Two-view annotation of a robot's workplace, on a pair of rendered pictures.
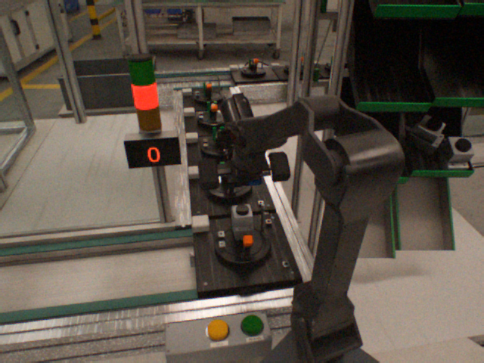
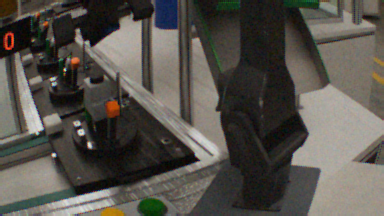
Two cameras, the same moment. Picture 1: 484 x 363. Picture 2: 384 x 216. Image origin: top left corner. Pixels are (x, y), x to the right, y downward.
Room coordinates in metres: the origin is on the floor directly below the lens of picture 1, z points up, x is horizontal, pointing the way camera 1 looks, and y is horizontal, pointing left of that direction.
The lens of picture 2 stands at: (-0.03, 0.10, 1.39)
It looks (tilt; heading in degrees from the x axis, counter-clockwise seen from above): 28 degrees down; 338
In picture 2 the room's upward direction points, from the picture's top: 1 degrees counter-clockwise
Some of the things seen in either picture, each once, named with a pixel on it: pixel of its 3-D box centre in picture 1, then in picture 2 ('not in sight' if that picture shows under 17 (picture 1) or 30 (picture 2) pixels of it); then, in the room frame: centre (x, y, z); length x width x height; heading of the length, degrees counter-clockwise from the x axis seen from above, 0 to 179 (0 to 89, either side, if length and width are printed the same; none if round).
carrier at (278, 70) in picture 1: (296, 63); not in sight; (2.06, -0.30, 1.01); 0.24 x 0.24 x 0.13; 9
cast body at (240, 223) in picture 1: (241, 216); (96, 91); (0.67, 0.00, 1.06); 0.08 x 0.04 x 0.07; 9
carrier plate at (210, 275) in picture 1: (242, 249); (104, 142); (0.66, 0.00, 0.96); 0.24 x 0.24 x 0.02; 9
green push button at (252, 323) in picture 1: (252, 325); (152, 208); (0.44, -0.02, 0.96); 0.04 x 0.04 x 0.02
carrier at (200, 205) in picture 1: (228, 177); (69, 72); (0.91, 0.04, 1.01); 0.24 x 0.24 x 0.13; 9
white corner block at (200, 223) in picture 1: (200, 225); (53, 127); (0.74, 0.11, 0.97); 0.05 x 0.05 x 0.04; 9
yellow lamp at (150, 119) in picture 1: (148, 116); (7, 3); (0.74, 0.21, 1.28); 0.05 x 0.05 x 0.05
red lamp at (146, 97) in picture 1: (145, 94); not in sight; (0.74, 0.21, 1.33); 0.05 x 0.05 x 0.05
